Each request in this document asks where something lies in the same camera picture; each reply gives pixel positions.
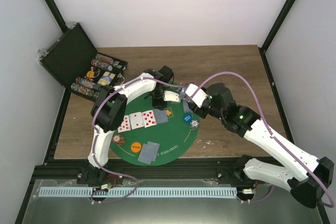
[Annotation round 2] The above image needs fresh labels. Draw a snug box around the face-down dealt card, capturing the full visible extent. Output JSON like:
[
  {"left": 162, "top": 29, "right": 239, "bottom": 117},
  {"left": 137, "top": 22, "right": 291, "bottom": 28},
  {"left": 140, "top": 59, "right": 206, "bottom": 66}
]
[
  {"left": 138, "top": 144, "right": 152, "bottom": 165},
  {"left": 183, "top": 101, "right": 192, "bottom": 113},
  {"left": 148, "top": 141, "right": 160, "bottom": 162},
  {"left": 153, "top": 109, "right": 169, "bottom": 124}
]

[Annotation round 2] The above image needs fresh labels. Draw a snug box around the poker chip stack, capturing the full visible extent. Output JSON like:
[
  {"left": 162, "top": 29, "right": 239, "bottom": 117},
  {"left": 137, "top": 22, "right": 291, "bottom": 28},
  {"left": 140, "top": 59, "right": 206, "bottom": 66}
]
[
  {"left": 190, "top": 120, "right": 200, "bottom": 130},
  {"left": 112, "top": 134, "right": 125, "bottom": 146}
]

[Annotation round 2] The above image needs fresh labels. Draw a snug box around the nine of hearts card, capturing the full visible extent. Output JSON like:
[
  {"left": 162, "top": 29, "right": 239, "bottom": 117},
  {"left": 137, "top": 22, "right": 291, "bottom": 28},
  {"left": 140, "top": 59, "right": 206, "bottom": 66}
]
[{"left": 141, "top": 110, "right": 156, "bottom": 128}]

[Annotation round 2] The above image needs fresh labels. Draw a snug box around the blue small blind button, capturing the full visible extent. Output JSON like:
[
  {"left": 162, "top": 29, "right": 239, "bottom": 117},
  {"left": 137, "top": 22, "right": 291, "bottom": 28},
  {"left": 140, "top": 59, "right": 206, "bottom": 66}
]
[{"left": 183, "top": 113, "right": 193, "bottom": 123}]

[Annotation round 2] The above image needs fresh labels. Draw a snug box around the ace of diamonds card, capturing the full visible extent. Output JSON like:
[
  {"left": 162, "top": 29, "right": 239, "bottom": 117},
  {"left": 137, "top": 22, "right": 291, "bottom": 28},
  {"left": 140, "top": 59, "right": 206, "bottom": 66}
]
[{"left": 129, "top": 112, "right": 144, "bottom": 130}]

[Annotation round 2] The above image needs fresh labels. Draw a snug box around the nine of diamonds card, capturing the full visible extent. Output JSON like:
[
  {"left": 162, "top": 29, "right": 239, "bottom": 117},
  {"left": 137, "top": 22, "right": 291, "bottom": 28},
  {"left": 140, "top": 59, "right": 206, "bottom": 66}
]
[{"left": 118, "top": 115, "right": 131, "bottom": 133}]

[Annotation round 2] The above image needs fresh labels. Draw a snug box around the orange big blind button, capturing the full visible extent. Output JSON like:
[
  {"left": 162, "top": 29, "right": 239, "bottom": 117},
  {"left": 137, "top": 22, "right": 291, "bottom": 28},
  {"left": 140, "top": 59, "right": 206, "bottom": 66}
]
[{"left": 130, "top": 142, "right": 142, "bottom": 153}]

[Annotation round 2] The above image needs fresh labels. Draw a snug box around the blue playing card deck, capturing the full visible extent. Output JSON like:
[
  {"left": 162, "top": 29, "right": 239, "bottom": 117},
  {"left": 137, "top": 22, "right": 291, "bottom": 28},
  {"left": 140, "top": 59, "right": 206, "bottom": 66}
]
[{"left": 177, "top": 88, "right": 186, "bottom": 100}]

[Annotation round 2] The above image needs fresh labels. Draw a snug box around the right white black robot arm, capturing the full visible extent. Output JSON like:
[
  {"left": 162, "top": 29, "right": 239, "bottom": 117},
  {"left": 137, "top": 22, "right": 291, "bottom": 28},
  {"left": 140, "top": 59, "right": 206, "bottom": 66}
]
[{"left": 184, "top": 83, "right": 334, "bottom": 209}]

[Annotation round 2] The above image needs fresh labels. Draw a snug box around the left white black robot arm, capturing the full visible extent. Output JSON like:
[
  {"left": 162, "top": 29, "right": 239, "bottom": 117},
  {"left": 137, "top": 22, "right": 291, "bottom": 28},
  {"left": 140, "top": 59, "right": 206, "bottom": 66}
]
[{"left": 88, "top": 66, "right": 181, "bottom": 184}]

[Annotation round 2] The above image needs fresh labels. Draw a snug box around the round green poker mat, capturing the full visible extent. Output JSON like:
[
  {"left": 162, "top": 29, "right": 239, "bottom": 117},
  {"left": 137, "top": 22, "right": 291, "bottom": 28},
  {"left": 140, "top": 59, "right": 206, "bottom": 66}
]
[{"left": 110, "top": 102, "right": 200, "bottom": 166}]

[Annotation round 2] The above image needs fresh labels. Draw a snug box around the card box in case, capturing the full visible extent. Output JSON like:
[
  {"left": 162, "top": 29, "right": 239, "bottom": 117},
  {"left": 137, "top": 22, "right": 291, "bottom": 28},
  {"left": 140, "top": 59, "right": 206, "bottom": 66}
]
[{"left": 101, "top": 71, "right": 115, "bottom": 83}]

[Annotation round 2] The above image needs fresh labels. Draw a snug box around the chip row in case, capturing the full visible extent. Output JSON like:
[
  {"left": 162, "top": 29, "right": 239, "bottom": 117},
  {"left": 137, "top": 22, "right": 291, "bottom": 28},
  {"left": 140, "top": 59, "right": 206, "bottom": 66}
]
[
  {"left": 70, "top": 83, "right": 96, "bottom": 97},
  {"left": 76, "top": 77, "right": 96, "bottom": 89}
]

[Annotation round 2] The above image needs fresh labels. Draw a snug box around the black poker chip case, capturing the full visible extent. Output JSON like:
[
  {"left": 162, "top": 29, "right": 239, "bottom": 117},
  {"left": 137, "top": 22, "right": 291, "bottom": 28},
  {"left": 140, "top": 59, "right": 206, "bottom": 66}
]
[{"left": 39, "top": 23, "right": 128, "bottom": 101}]

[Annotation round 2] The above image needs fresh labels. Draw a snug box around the light blue slotted strip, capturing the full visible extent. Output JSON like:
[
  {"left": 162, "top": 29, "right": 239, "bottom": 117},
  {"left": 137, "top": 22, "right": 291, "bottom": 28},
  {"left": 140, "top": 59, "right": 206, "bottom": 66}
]
[{"left": 38, "top": 187, "right": 237, "bottom": 199}]

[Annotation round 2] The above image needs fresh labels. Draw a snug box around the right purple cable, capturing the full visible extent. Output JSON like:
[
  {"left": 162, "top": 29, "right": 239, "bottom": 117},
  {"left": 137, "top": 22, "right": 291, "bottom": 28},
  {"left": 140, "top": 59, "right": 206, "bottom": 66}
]
[{"left": 193, "top": 71, "right": 335, "bottom": 208}]

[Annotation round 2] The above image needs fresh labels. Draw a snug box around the purple cable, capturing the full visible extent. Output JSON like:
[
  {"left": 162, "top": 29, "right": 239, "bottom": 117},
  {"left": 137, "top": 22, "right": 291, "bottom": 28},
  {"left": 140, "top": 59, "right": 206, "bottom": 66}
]
[
  {"left": 193, "top": 71, "right": 335, "bottom": 208},
  {"left": 90, "top": 78, "right": 190, "bottom": 205}
]

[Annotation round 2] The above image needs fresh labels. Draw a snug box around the black aluminium frame rail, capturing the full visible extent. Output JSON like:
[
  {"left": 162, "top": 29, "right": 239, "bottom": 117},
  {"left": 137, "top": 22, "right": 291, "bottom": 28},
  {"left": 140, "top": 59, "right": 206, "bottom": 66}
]
[{"left": 32, "top": 163, "right": 252, "bottom": 185}]

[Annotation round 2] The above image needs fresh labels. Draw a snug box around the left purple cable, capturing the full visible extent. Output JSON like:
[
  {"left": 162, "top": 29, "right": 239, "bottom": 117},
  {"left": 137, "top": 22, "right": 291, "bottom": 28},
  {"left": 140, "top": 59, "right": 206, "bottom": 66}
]
[{"left": 90, "top": 78, "right": 190, "bottom": 205}]

